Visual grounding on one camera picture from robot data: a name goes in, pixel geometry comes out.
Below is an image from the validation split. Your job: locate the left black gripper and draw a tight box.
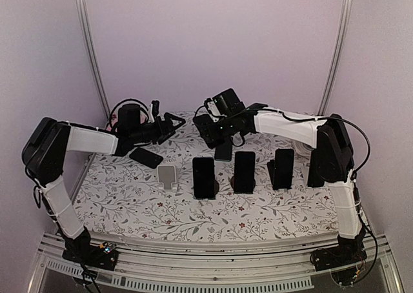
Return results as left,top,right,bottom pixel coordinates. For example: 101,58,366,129
131,112,186,145

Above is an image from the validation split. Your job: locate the black phone teal edge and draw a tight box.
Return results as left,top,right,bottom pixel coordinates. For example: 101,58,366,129
214,143,232,162

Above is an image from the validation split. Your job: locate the white grey phone stand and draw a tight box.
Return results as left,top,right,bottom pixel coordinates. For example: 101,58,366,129
157,165,178,192

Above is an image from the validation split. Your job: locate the pink phone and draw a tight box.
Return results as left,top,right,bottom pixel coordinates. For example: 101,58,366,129
233,151,256,194

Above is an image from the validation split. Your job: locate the black folding phone stand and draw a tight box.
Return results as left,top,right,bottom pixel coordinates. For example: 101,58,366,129
267,159,275,187

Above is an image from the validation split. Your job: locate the black phone front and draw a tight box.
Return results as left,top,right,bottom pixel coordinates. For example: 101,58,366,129
273,148,294,190

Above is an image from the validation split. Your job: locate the black round base stand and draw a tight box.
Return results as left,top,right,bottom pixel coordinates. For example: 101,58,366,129
214,180,219,194

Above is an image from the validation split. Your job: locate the black phone blue case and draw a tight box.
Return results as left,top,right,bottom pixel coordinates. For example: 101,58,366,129
307,164,325,188

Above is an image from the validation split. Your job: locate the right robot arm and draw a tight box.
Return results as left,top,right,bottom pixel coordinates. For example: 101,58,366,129
193,88,366,265

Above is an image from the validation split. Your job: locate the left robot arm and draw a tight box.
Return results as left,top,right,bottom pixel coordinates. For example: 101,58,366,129
21,99,186,263

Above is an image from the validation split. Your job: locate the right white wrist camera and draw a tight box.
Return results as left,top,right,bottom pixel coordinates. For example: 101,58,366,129
203,98,222,119

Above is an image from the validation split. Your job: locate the left black cable loop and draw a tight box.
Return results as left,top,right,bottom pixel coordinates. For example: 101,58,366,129
108,98,151,129

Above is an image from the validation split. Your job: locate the front aluminium rail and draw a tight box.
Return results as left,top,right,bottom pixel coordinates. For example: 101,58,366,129
28,234,394,293

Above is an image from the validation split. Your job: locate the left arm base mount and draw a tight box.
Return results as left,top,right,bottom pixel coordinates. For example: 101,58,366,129
62,236,119,271

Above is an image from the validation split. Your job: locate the left aluminium frame post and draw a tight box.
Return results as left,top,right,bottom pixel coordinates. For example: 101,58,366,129
75,0,110,120

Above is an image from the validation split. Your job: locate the aluminium frame post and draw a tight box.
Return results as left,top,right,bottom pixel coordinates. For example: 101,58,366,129
317,0,353,116
75,0,110,120

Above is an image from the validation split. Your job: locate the right aluminium frame post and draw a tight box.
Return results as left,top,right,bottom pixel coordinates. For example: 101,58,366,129
317,0,353,116

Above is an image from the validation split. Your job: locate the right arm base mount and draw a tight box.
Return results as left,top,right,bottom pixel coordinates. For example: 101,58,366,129
310,241,367,287

